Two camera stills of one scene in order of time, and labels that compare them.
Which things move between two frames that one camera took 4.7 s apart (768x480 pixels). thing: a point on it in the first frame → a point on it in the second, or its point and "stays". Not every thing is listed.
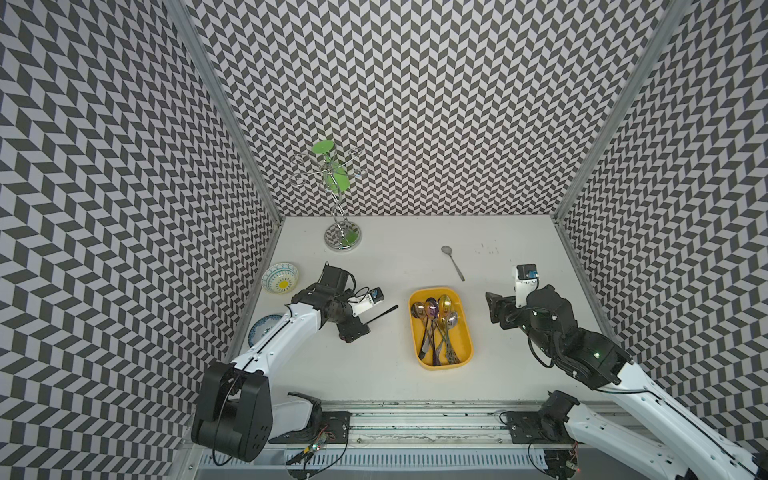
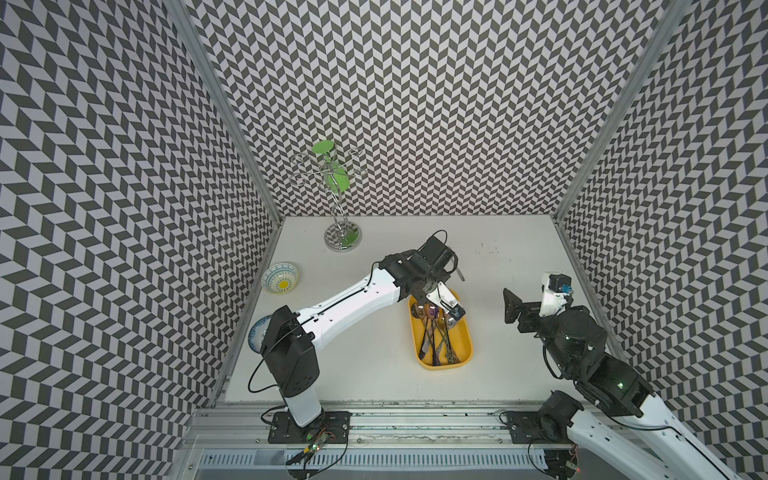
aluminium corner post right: [666, 22] stays
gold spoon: [445, 307] stays
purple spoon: [431, 308] stays
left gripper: [353, 329] → [443, 275]
